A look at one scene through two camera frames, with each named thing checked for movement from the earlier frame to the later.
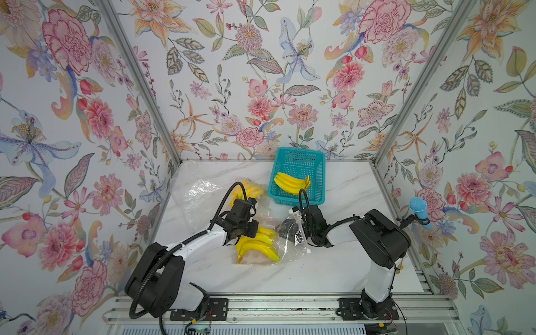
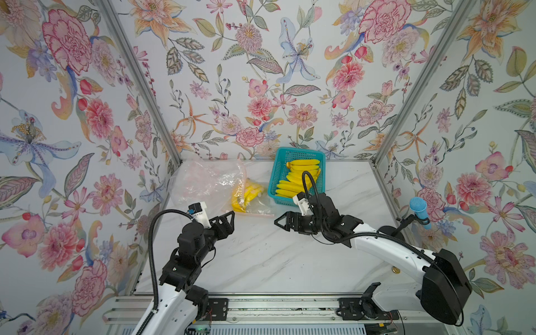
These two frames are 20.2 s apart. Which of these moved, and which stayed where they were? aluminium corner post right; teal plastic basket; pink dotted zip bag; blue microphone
Moved: pink dotted zip bag
Stayed: blue microphone; teal plastic basket; aluminium corner post right
